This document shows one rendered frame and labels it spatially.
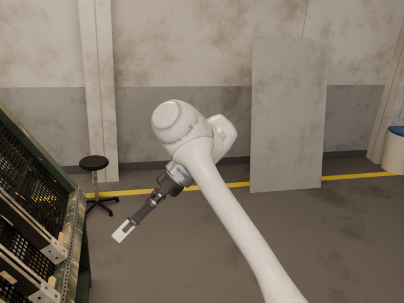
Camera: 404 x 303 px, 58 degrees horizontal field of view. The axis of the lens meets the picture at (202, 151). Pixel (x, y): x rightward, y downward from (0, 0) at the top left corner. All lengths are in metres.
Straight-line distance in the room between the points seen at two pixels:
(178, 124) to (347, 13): 4.42
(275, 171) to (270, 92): 0.94
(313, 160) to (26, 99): 3.39
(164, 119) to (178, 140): 0.06
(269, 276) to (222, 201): 0.20
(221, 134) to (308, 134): 3.68
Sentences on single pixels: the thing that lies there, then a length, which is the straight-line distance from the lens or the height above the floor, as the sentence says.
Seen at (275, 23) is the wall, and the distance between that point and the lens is 4.63.
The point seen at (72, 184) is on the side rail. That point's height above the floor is 0.94.
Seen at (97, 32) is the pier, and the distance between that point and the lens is 3.98.
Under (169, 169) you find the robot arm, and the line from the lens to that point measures 0.96.
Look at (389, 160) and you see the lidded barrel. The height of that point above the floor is 0.16.
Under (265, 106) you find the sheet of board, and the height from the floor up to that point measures 0.99.
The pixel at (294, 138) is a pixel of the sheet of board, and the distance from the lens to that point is 4.50.
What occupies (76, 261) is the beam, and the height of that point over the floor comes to 0.83.
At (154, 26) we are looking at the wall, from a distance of 4.26.
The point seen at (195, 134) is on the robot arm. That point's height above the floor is 1.98.
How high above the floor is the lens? 2.29
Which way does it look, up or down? 25 degrees down
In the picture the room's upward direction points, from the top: 4 degrees clockwise
